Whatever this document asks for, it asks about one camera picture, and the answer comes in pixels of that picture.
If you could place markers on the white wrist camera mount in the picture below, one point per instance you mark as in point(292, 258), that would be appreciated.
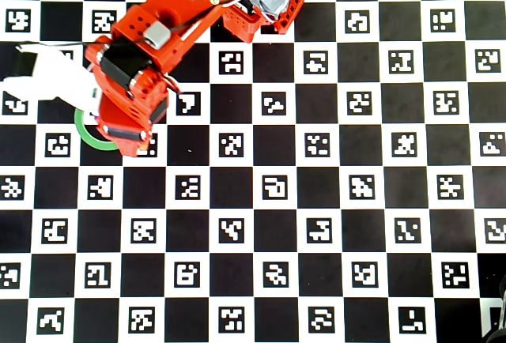
point(51, 78)

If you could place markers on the grey duct tape wad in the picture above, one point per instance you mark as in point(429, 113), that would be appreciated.
point(273, 3)

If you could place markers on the black camera stand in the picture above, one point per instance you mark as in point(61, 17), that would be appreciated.
point(503, 287)

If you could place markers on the small grey square block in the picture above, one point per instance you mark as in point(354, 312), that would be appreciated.
point(157, 35)

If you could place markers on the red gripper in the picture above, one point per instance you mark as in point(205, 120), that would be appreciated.
point(123, 133)

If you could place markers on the black white marker checkerboard mat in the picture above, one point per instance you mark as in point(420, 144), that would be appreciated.
point(357, 62)

